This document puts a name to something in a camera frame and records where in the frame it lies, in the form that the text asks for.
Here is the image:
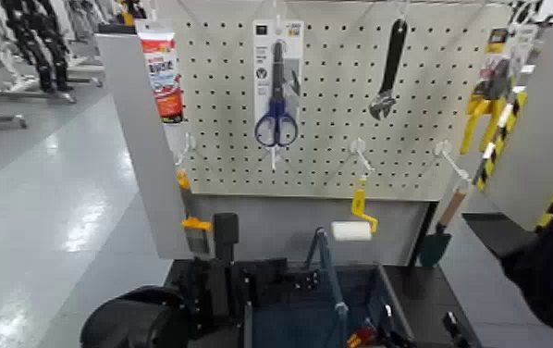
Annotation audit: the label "blue crate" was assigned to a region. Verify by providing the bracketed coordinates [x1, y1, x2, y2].
[244, 227, 416, 348]

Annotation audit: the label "blue handled scissors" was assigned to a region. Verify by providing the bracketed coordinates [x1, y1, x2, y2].
[254, 41, 301, 148]

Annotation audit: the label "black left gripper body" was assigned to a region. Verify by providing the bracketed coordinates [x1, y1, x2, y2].
[178, 257, 321, 336]

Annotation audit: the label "paint roller with yellow handle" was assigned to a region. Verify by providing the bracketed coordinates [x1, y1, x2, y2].
[330, 175, 379, 242]

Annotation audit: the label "grey stand back panel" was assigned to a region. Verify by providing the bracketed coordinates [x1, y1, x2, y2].
[186, 193, 431, 267]

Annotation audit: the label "white red glue tube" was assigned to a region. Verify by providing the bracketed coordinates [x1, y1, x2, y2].
[134, 19, 184, 125]

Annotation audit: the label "blue scissors in package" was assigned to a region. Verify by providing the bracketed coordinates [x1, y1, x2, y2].
[252, 19, 305, 129]

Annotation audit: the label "grey stand side panel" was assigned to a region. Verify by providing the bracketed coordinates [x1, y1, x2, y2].
[95, 32, 195, 260]

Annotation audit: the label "black background robot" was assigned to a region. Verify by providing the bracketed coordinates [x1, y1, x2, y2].
[2, 0, 76, 93]

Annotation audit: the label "yellow handled pliers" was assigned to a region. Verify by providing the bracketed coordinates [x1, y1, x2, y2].
[460, 56, 513, 155]

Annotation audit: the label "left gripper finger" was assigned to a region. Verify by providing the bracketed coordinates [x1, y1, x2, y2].
[212, 212, 240, 264]

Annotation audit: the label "red yellow screwdriver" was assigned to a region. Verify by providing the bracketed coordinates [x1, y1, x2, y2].
[345, 326, 377, 348]

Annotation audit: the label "grey panel with hazard tape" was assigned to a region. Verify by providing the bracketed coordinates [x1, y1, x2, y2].
[475, 0, 553, 232]

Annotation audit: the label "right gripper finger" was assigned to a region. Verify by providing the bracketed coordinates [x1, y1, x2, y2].
[378, 301, 406, 348]
[442, 310, 470, 348]

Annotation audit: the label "black adjustable wrench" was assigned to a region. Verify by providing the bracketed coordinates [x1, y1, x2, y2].
[368, 18, 409, 121]

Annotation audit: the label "beige pegboard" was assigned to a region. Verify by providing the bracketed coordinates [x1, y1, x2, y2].
[159, 0, 513, 203]

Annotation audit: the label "trowel with wooden handle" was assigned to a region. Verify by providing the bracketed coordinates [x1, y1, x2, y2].
[418, 186, 470, 268]

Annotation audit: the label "pliers packaging card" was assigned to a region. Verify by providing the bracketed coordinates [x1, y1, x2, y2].
[482, 24, 540, 98]

